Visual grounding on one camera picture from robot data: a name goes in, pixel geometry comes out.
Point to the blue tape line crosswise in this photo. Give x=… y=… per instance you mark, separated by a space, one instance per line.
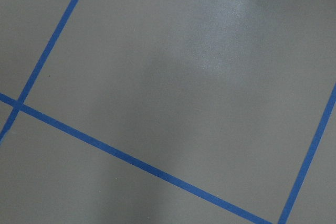
x=134 y=161

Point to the blue tape line lengthwise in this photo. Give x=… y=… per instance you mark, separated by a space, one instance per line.
x=296 y=188
x=52 y=37

